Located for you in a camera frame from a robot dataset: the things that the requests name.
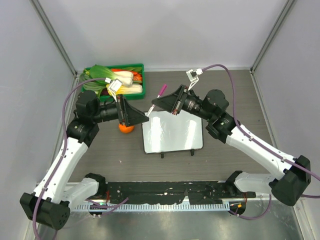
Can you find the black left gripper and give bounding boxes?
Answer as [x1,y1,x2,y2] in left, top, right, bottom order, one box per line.
[91,94,149,127]

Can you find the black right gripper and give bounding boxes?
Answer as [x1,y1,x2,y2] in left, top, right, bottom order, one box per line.
[152,84,214,122]

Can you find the white marker with magenta cap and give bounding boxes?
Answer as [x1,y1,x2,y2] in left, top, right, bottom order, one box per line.
[145,83,168,117]

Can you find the small white whiteboard black frame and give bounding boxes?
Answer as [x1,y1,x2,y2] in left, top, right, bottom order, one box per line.
[141,110,204,158]

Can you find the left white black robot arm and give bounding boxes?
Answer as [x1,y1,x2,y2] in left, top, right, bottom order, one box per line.
[19,90,149,231]

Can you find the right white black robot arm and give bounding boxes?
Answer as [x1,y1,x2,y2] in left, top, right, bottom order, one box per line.
[151,85,311,206]

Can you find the orange mandarin fruit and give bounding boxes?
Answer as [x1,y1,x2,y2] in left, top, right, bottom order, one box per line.
[118,124,135,134]

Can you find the yellow white napa cabbage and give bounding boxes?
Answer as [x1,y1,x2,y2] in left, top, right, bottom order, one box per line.
[116,84,143,95]

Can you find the green plastic vegetable tray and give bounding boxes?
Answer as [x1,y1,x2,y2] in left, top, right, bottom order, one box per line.
[81,63,146,102]

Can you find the green long vegetable stalks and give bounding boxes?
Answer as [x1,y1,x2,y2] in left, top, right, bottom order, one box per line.
[79,69,106,97]

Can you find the green white bok choy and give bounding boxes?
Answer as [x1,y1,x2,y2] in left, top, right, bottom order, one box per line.
[89,65,134,87]

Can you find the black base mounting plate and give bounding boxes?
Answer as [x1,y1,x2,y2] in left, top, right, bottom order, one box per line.
[89,181,256,205]

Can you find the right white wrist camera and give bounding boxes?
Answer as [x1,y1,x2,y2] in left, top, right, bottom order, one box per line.
[186,68,203,91]

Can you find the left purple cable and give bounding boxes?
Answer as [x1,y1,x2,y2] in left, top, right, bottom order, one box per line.
[32,77,131,240]

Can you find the purple cable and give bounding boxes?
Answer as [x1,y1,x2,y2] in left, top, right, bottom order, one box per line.
[201,63,320,221]
[32,77,131,240]

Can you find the white slotted cable duct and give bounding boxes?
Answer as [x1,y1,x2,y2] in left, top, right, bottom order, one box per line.
[73,201,230,213]

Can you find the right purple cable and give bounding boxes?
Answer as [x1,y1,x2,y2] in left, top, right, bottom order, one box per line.
[201,63,320,221]

